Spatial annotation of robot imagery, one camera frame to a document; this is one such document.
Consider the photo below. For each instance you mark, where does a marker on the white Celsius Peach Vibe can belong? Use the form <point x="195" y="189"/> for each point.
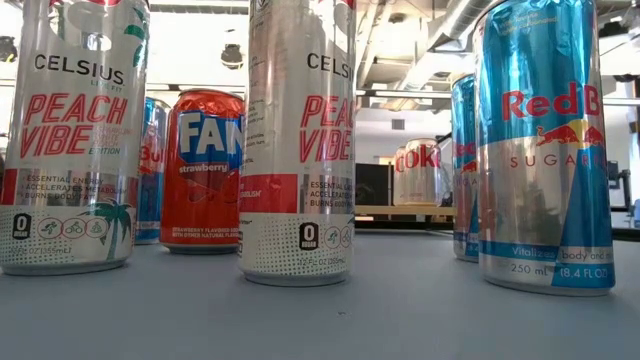
<point x="295" y="150"/>
<point x="75" y="150"/>

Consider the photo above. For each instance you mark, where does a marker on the silver Diet Coke can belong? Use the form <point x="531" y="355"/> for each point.
<point x="399" y="185"/>
<point x="422" y="180"/>

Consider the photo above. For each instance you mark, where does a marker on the red Fanta strawberry can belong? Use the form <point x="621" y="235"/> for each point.
<point x="202" y="200"/>

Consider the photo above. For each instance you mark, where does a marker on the black monitor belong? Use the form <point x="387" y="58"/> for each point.
<point x="372" y="185"/>

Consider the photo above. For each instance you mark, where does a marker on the blue-grey table mat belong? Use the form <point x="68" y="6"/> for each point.
<point x="320" y="325"/>

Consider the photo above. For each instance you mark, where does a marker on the blue silver Red Bull can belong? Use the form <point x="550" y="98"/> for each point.
<point x="545" y="200"/>
<point x="152" y="200"/>
<point x="464" y="200"/>

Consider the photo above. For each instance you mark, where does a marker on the black ceiling lamp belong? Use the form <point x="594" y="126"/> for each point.
<point x="232" y="56"/>
<point x="7" y="50"/>

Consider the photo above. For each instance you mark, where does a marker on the grey wall vent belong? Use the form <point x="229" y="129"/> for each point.
<point x="398" y="124"/>

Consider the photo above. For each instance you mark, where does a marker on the smooth silver ventilation duct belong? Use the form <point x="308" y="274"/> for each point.
<point x="440" y="30"/>

